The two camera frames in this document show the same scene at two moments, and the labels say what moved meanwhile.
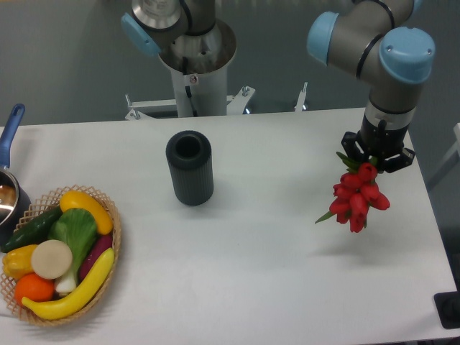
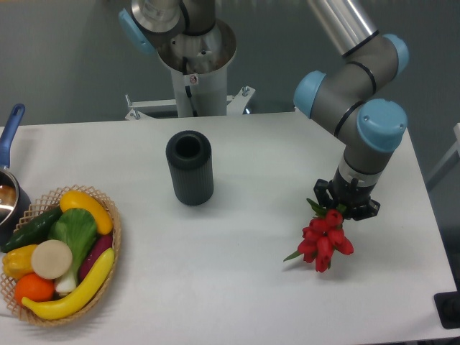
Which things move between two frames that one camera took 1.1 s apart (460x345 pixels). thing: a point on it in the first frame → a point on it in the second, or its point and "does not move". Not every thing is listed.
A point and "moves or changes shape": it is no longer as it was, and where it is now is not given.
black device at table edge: x=448 y=305 does not move
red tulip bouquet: x=356 y=192 moves or changes shape
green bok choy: x=77 y=228 does not move
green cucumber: x=34 y=232 does not move
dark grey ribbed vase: x=190 y=157 does not move
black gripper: x=378 y=141 → x=348 y=192
